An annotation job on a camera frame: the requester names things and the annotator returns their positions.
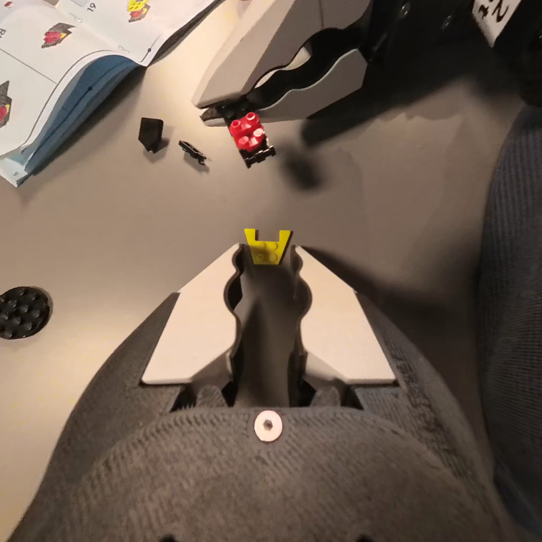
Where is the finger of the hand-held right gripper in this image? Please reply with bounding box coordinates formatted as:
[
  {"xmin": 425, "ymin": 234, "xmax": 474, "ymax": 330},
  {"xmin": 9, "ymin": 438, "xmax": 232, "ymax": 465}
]
[
  {"xmin": 254, "ymin": 48, "xmax": 369, "ymax": 124},
  {"xmin": 192, "ymin": 0, "xmax": 374, "ymax": 110}
]

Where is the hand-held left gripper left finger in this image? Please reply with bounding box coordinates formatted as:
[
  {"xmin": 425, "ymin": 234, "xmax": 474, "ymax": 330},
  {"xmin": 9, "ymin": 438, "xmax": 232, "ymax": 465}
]
[{"xmin": 141, "ymin": 244, "xmax": 245, "ymax": 387}]

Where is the black lego slope piece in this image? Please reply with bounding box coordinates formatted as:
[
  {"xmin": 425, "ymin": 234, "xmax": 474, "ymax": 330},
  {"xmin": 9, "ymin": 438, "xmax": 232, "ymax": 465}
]
[{"xmin": 139, "ymin": 117, "xmax": 165, "ymax": 153}]

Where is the round black lego piece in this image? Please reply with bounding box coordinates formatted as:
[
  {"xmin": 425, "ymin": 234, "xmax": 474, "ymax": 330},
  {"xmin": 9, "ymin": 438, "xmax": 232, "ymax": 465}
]
[{"xmin": 0, "ymin": 287, "xmax": 52, "ymax": 340}]

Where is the black lego assembly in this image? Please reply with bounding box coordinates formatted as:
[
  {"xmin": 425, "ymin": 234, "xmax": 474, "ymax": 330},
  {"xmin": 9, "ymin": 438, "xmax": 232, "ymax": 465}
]
[{"xmin": 200, "ymin": 102, "xmax": 277, "ymax": 169}]

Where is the open instruction booklet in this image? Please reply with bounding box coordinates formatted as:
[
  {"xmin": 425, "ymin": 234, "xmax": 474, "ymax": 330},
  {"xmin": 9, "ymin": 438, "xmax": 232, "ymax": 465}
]
[{"xmin": 0, "ymin": 0, "xmax": 221, "ymax": 188}]

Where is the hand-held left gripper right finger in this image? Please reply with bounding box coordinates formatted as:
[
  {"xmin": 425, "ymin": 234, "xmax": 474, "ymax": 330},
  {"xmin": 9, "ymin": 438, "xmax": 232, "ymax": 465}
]
[{"xmin": 292, "ymin": 245, "xmax": 399, "ymax": 387}]

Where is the flat black lego clip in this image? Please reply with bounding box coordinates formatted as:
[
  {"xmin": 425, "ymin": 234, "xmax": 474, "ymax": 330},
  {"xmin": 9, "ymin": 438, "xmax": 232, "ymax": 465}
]
[{"xmin": 178, "ymin": 140, "xmax": 208, "ymax": 165}]

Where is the yellow lego wedge plate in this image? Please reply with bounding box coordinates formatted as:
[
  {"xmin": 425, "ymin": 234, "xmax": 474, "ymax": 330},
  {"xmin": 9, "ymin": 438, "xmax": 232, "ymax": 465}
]
[{"xmin": 244, "ymin": 228, "xmax": 294, "ymax": 267}]

